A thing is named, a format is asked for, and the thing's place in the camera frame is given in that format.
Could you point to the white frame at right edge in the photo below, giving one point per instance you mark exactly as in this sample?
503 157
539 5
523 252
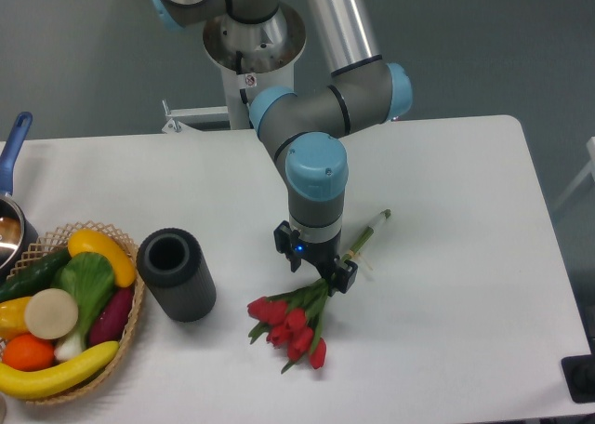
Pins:
579 185

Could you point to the beige round disc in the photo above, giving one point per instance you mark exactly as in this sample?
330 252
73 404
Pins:
50 314

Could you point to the green cucumber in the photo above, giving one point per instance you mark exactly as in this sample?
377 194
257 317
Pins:
35 277

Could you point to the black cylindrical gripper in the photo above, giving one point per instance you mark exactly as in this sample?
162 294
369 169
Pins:
339 273

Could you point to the yellow bell pepper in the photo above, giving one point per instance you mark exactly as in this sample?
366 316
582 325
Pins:
12 318

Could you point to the orange fruit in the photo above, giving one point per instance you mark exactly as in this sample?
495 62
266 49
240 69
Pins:
28 353

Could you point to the blue handled saucepan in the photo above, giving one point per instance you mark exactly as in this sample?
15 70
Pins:
17 233

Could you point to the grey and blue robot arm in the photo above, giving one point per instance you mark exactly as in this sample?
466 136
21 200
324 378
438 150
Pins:
302 134

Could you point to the woven wicker basket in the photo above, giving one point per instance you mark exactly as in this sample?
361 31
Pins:
58 239

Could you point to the black device at table edge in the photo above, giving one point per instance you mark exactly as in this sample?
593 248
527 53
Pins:
579 376

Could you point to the yellow banana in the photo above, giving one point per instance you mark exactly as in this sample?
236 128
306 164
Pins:
54 380

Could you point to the green bok choy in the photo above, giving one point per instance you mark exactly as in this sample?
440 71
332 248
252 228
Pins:
89 279

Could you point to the purple sweet potato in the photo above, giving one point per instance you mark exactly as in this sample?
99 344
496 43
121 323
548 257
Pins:
112 320

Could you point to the dark grey ribbed vase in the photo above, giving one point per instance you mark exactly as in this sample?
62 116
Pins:
172 265

